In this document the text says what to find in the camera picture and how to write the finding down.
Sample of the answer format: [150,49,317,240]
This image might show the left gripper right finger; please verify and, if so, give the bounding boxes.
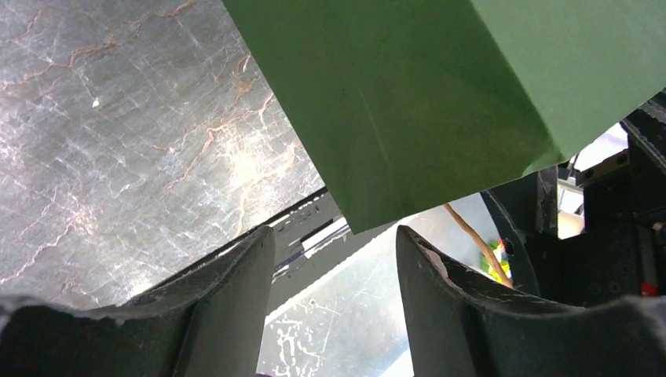
[396,225,665,376]

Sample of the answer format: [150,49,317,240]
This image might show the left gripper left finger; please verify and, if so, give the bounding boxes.
[1,226,276,376]

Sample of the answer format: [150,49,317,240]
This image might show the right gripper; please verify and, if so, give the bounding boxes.
[481,92,665,306]

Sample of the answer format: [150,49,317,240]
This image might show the green and brown paper bag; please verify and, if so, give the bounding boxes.
[225,1,665,232]

